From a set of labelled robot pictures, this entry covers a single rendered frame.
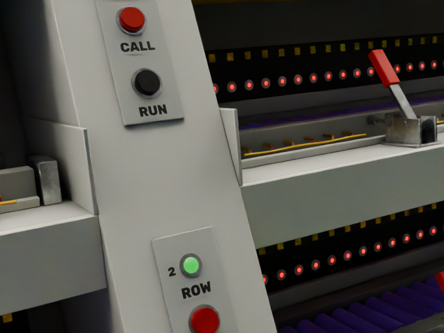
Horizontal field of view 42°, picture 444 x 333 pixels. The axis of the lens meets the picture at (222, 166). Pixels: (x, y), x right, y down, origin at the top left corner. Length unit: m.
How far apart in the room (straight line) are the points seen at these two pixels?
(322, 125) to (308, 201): 0.11
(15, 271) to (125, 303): 0.06
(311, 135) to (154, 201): 0.19
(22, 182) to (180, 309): 0.13
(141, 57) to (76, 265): 0.13
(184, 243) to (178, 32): 0.14
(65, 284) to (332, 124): 0.27
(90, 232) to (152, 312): 0.06
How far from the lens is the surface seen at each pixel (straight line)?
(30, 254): 0.34
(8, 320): 0.48
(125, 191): 0.35
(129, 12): 0.38
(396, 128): 0.50
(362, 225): 0.62
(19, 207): 0.38
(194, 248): 0.36
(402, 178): 0.46
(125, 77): 0.37
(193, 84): 0.38
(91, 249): 0.35
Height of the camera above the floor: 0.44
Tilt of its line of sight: 8 degrees up
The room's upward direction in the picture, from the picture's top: 14 degrees counter-clockwise
